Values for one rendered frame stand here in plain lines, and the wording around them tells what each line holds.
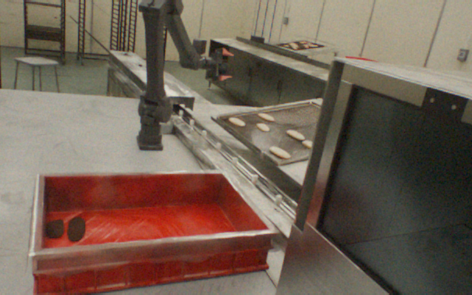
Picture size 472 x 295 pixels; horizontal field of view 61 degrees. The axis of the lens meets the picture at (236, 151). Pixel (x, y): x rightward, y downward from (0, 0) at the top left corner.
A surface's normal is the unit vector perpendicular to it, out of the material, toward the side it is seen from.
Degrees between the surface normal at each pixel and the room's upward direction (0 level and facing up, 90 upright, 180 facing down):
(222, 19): 90
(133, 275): 90
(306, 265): 90
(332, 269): 91
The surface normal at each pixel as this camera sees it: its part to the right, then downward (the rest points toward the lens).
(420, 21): -0.88, 0.02
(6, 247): 0.16, -0.93
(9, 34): 0.44, 0.37
